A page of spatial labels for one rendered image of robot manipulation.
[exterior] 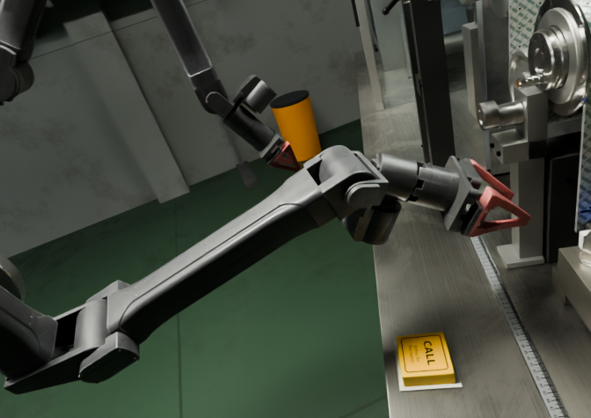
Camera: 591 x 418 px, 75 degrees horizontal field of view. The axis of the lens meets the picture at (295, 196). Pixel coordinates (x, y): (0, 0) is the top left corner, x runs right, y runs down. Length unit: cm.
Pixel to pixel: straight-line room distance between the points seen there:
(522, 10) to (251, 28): 318
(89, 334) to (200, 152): 341
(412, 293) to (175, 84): 327
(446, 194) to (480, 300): 24
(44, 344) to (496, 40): 91
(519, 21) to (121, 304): 73
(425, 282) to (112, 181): 355
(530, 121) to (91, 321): 64
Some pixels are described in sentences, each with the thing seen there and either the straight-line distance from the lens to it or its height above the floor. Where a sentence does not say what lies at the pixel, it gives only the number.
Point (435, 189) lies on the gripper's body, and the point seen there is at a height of 115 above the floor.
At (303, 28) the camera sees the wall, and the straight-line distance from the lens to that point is 390.
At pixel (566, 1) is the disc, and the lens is 57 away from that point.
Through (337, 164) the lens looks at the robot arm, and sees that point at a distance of 48.
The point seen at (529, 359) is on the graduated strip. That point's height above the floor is 90.
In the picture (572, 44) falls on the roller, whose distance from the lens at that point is 56.
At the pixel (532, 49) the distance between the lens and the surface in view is 62.
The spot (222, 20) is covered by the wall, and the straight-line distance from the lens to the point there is 375.
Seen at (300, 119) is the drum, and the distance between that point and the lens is 343.
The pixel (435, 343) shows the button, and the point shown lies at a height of 92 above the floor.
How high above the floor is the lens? 142
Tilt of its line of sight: 28 degrees down
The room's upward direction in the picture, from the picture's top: 19 degrees counter-clockwise
